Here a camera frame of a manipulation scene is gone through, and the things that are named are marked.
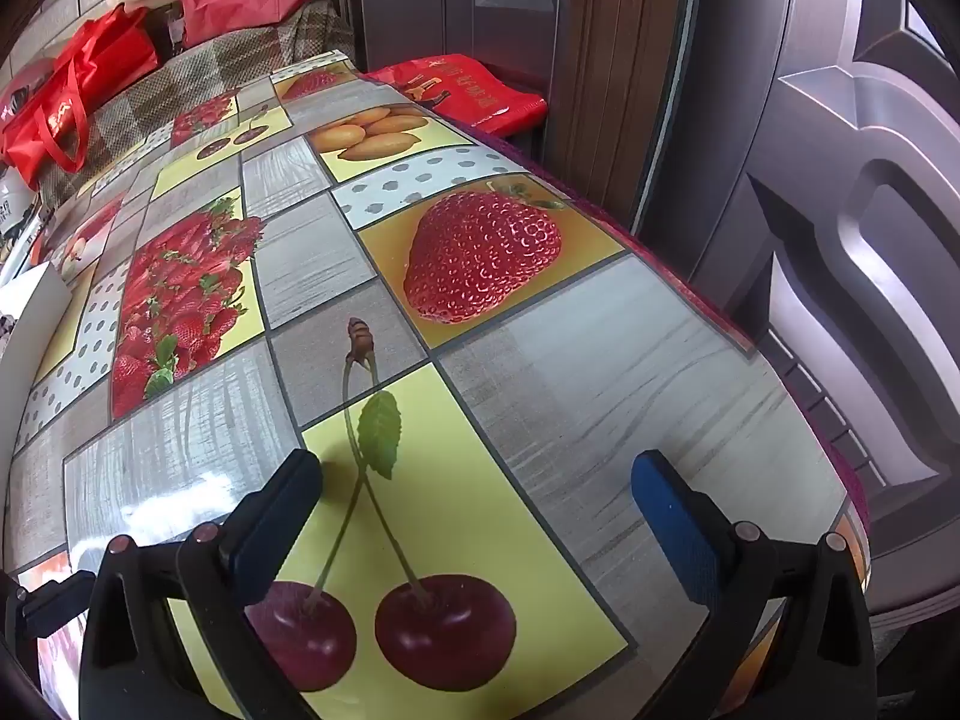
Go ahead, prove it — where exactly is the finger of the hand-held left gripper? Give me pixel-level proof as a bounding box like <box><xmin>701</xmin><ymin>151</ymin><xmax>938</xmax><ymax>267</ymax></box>
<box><xmin>11</xmin><ymin>568</ymin><xmax>100</xmax><ymax>642</ymax></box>

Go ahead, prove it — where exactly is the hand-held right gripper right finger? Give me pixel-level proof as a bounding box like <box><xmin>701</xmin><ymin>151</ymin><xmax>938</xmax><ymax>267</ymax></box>
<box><xmin>630</xmin><ymin>448</ymin><xmax>878</xmax><ymax>720</ymax></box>

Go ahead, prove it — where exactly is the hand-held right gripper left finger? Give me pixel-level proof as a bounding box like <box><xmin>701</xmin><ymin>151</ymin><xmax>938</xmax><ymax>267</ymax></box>
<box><xmin>77</xmin><ymin>448</ymin><xmax>325</xmax><ymax>720</ymax></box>

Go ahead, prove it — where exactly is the white cardboard box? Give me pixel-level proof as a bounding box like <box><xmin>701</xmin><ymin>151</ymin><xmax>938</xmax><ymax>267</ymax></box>
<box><xmin>0</xmin><ymin>262</ymin><xmax>67</xmax><ymax>428</ymax></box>

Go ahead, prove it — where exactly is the fruit print tablecloth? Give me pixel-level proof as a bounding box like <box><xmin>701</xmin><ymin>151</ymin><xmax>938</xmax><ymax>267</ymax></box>
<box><xmin>0</xmin><ymin>52</ymin><xmax>871</xmax><ymax>720</ymax></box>

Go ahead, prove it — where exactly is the grey panelled metal door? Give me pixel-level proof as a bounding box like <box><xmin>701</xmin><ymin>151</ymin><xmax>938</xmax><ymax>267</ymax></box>
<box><xmin>637</xmin><ymin>0</ymin><xmax>960</xmax><ymax>638</ymax></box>

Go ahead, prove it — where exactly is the plaid covered box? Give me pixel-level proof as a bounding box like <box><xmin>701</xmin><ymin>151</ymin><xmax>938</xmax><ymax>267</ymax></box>
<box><xmin>34</xmin><ymin>0</ymin><xmax>357</xmax><ymax>211</ymax></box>

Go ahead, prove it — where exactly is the red printed shopping bag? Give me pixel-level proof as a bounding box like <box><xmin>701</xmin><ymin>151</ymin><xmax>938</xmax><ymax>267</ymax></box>
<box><xmin>366</xmin><ymin>54</ymin><xmax>548</xmax><ymax>137</ymax></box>

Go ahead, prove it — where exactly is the red tote bag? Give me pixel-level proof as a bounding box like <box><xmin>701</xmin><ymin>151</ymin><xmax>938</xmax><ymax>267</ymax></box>
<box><xmin>0</xmin><ymin>6</ymin><xmax>162</xmax><ymax>192</ymax></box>

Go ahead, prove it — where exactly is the red helmet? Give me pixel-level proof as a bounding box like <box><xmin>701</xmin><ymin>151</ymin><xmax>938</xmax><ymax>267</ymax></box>
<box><xmin>0</xmin><ymin>60</ymin><xmax>53</xmax><ymax>128</ymax></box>

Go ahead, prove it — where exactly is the purple metal door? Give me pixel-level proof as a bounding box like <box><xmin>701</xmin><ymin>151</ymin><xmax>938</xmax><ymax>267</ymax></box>
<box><xmin>330</xmin><ymin>0</ymin><xmax>563</xmax><ymax>83</ymax></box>

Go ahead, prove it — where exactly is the brown door frame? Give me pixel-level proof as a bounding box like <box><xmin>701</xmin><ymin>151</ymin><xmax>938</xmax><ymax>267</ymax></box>
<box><xmin>551</xmin><ymin>0</ymin><xmax>691</xmax><ymax>233</ymax></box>

